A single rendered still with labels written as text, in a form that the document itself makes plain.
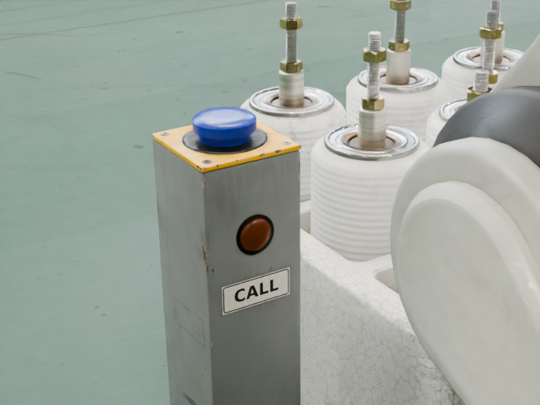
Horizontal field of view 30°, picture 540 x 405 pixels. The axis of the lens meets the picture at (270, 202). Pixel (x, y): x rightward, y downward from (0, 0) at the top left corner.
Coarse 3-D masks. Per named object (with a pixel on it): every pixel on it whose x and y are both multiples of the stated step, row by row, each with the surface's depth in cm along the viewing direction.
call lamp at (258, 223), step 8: (248, 224) 62; (256, 224) 62; (264, 224) 62; (248, 232) 62; (256, 232) 62; (264, 232) 63; (240, 240) 62; (248, 240) 62; (256, 240) 62; (264, 240) 63; (248, 248) 63; (256, 248) 63
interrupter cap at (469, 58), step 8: (464, 48) 103; (472, 48) 103; (480, 48) 103; (504, 48) 103; (456, 56) 100; (464, 56) 100; (472, 56) 101; (480, 56) 101; (504, 56) 101; (512, 56) 100; (520, 56) 100; (464, 64) 98; (472, 64) 98; (480, 64) 98; (496, 64) 98; (504, 64) 98; (512, 64) 98
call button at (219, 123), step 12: (216, 108) 64; (228, 108) 64; (240, 108) 64; (192, 120) 63; (204, 120) 62; (216, 120) 62; (228, 120) 62; (240, 120) 62; (252, 120) 62; (204, 132) 61; (216, 132) 61; (228, 132) 61; (240, 132) 61; (252, 132) 62; (216, 144) 62; (228, 144) 62; (240, 144) 62
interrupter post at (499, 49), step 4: (504, 32) 98; (504, 36) 99; (496, 40) 98; (500, 40) 98; (504, 40) 99; (496, 44) 98; (500, 44) 98; (496, 48) 99; (500, 48) 99; (496, 52) 99; (500, 52) 99; (496, 56) 99; (500, 56) 99; (496, 60) 99; (500, 60) 99
